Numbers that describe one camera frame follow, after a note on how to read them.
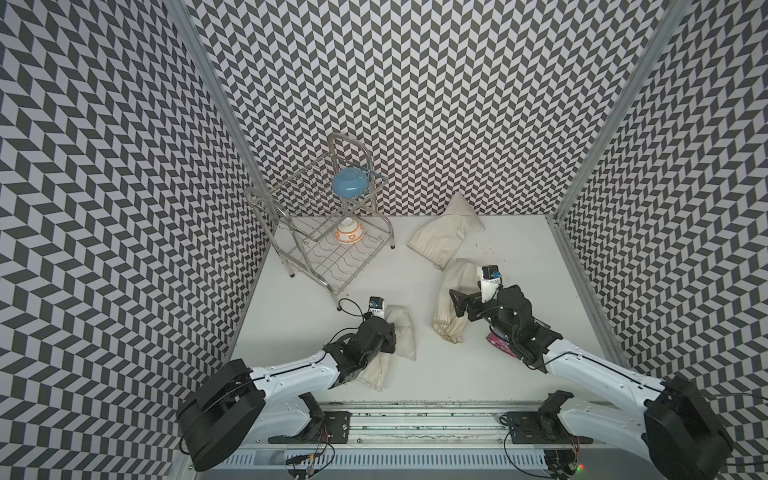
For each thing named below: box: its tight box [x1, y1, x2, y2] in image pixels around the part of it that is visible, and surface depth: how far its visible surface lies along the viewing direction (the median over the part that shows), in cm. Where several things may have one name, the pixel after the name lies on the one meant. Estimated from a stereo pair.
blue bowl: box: [332, 166, 369, 198], surface depth 90 cm
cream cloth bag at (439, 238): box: [408, 191, 485, 270], surface depth 110 cm
